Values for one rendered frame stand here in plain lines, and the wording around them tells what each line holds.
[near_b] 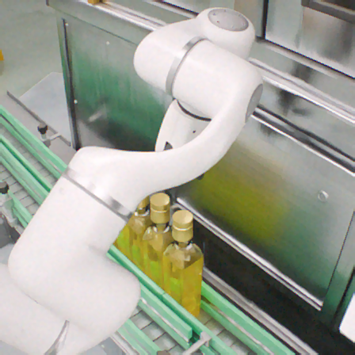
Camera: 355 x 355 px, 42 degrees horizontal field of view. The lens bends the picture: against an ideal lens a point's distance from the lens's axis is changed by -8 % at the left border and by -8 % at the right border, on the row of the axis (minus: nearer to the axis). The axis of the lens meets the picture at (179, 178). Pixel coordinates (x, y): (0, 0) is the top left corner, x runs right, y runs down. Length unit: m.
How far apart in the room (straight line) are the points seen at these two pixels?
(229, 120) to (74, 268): 0.21
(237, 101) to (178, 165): 0.08
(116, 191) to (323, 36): 0.38
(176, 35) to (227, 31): 0.07
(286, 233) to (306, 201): 0.09
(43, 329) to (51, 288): 0.11
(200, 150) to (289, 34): 0.33
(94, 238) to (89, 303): 0.07
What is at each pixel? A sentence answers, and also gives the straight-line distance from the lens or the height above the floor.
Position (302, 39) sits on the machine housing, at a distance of 0.73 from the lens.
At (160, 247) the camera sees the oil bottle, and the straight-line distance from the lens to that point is 0.89.
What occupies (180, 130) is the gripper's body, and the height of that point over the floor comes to 1.37.
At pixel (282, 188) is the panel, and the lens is 0.81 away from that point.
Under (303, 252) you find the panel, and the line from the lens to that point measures 0.86.
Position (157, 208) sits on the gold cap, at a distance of 0.85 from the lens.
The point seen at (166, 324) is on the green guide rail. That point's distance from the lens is 0.99.
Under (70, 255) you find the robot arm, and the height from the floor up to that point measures 1.39.
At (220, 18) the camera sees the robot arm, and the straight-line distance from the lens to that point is 0.58.
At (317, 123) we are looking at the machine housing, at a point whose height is 1.36.
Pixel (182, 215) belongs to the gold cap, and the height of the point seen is 1.16.
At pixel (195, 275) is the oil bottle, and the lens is 0.91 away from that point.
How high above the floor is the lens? 1.73
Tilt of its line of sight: 39 degrees down
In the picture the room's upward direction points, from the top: straight up
